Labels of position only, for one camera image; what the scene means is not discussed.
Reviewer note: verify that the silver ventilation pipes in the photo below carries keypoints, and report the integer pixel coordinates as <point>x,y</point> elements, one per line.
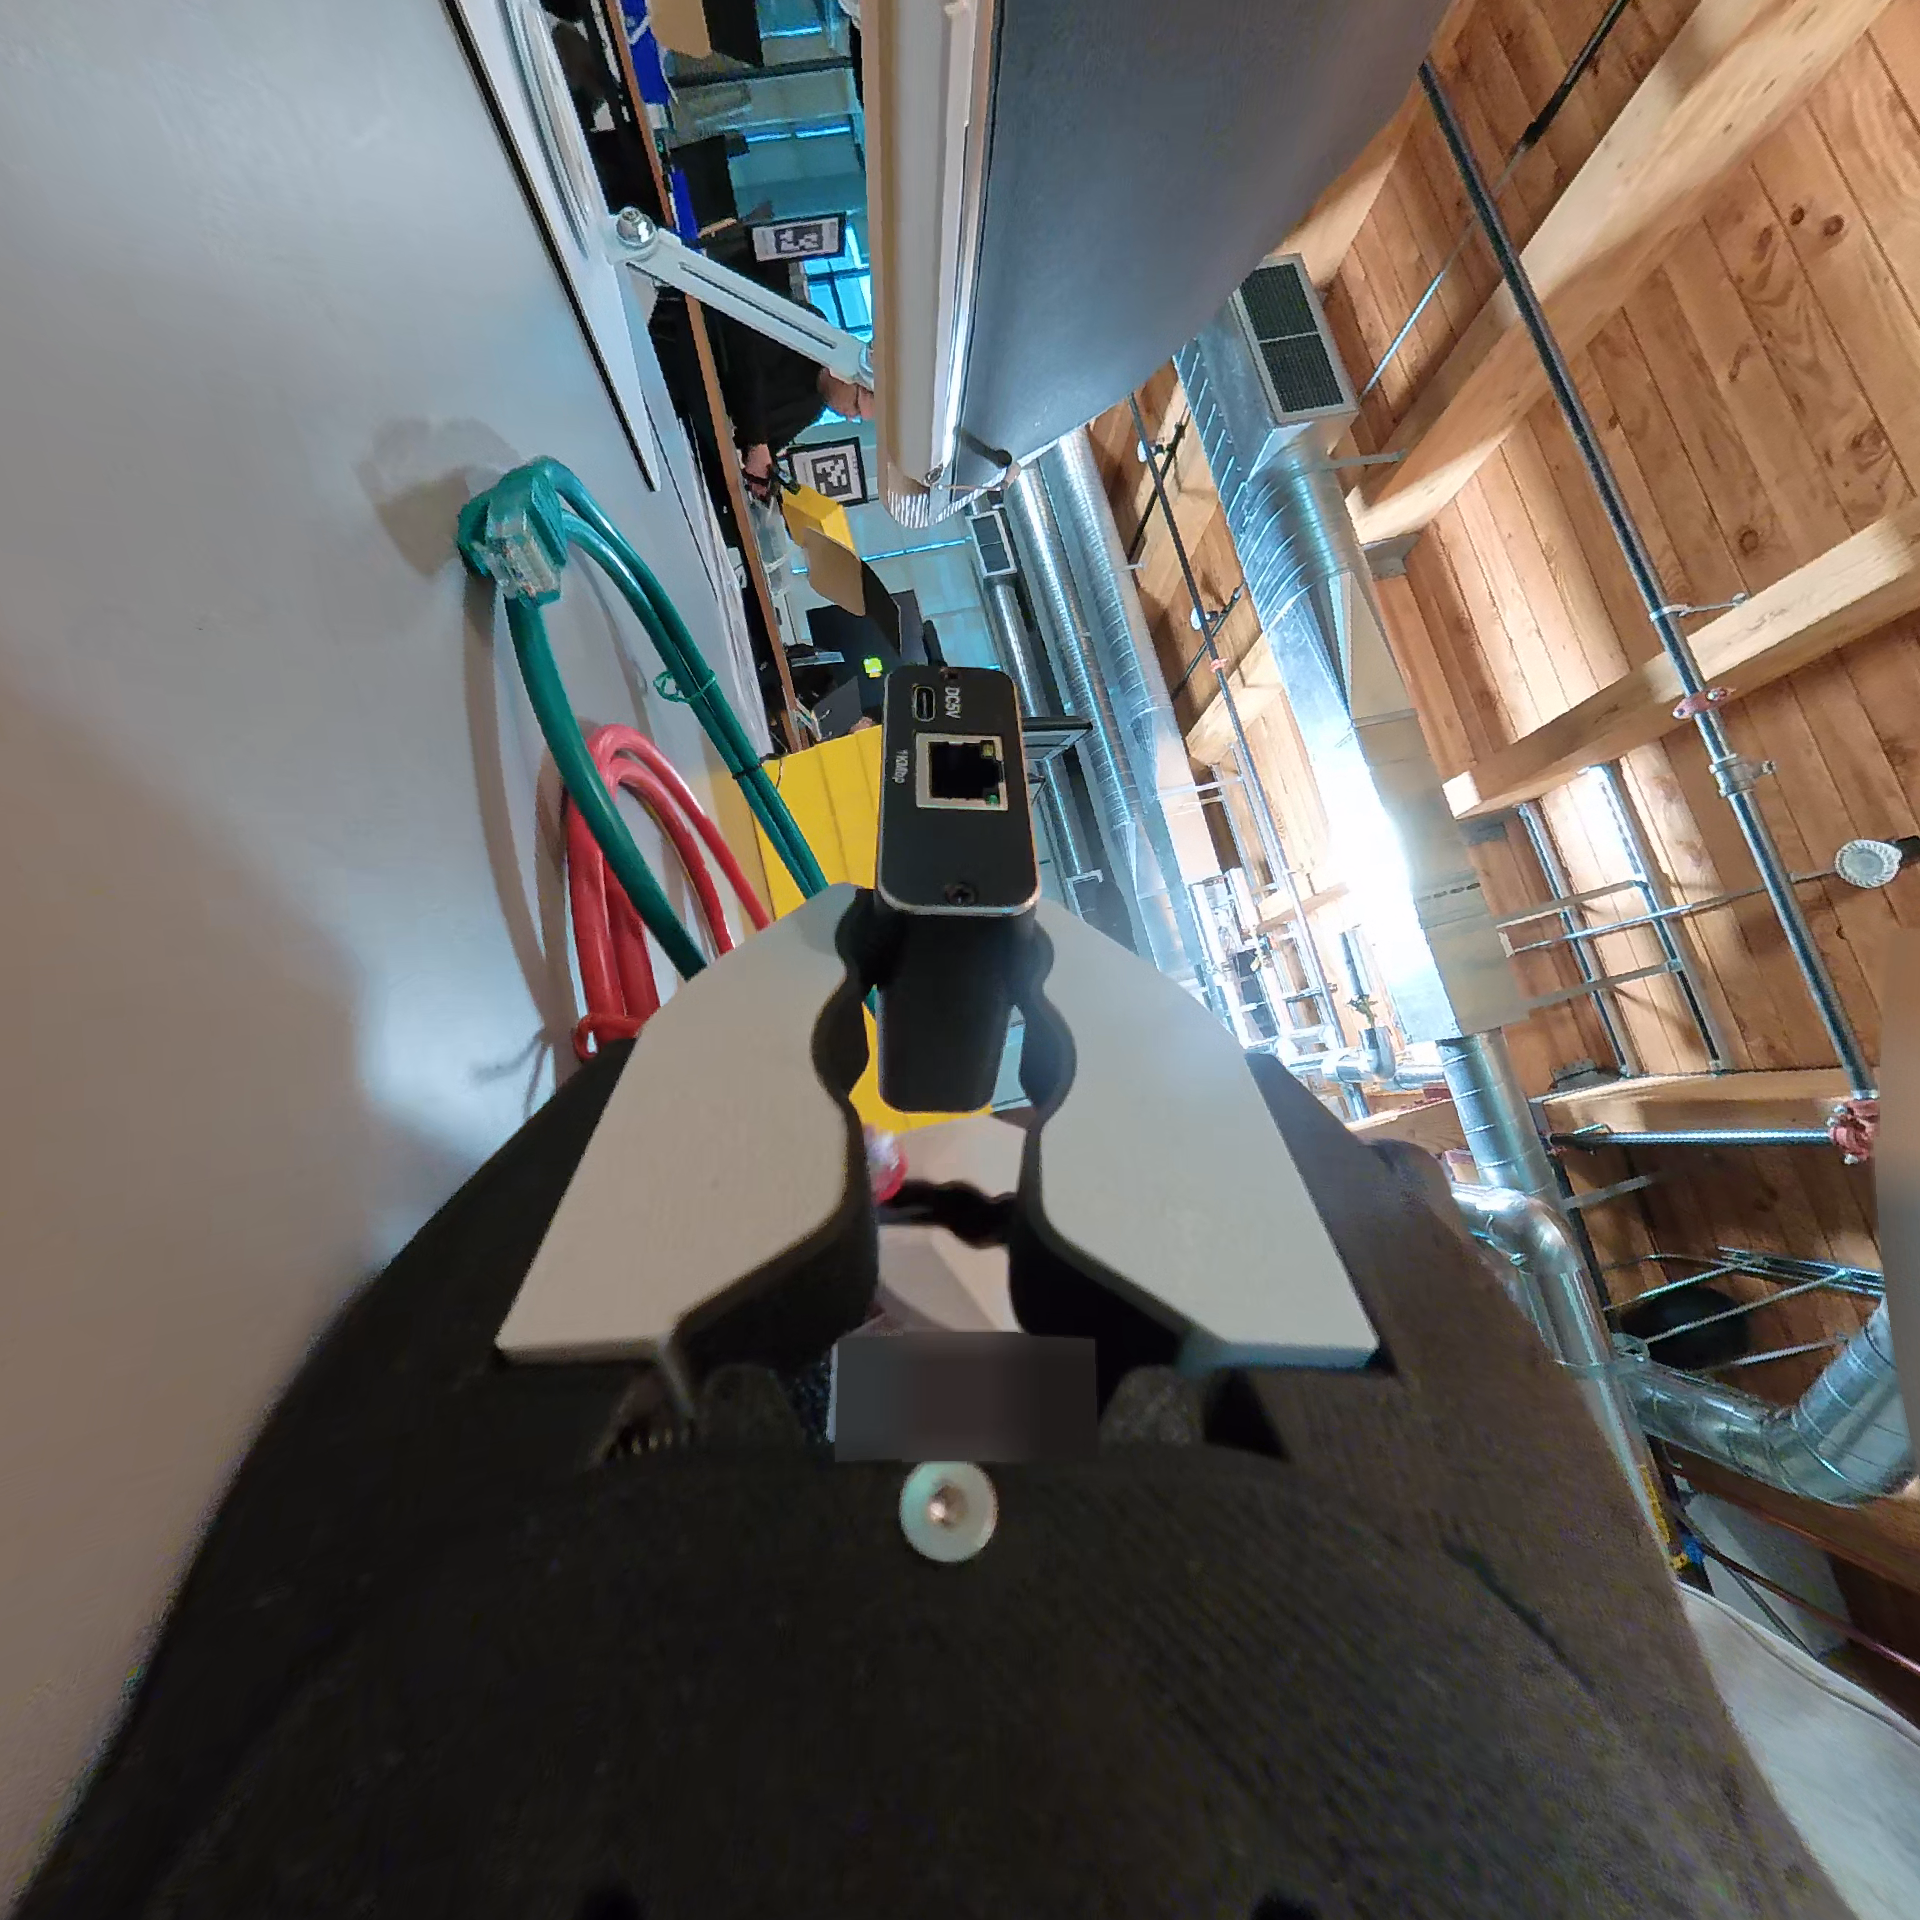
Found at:
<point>1771,1423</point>

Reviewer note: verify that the white metal stand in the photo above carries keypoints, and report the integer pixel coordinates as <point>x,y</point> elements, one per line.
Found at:
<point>556,193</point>

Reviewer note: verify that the white air vent grille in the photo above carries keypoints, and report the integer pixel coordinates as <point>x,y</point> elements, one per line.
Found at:
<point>1293,339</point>

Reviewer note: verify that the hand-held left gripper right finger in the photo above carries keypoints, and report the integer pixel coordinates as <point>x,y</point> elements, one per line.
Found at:
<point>1201,1171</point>

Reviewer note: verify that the black network adapter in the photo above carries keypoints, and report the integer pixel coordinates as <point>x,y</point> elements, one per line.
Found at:
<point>950,974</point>

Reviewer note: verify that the long work table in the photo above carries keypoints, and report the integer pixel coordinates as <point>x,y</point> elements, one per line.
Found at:
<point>705,450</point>

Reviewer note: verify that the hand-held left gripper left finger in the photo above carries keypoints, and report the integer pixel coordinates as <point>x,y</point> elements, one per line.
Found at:
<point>705,1139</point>

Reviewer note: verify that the large yellow plastic bin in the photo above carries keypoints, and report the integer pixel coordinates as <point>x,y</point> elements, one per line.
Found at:
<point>817,823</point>

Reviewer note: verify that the black and wood panel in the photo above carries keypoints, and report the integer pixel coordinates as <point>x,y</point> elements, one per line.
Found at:
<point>852,580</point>

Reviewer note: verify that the black computer monitor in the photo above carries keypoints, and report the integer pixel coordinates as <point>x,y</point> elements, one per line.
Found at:
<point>877,672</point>

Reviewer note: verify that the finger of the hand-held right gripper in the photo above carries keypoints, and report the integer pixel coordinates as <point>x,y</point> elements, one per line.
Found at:
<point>944,1273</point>

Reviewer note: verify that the small yellow bin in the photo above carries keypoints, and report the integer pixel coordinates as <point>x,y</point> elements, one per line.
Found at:
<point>815,519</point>

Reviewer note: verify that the small marker board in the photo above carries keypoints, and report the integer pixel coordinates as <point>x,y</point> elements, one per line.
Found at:
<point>835,472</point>
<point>798,239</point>

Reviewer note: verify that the silver ceiling duct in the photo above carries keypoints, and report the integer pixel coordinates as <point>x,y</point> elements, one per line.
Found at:
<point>1095,672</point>

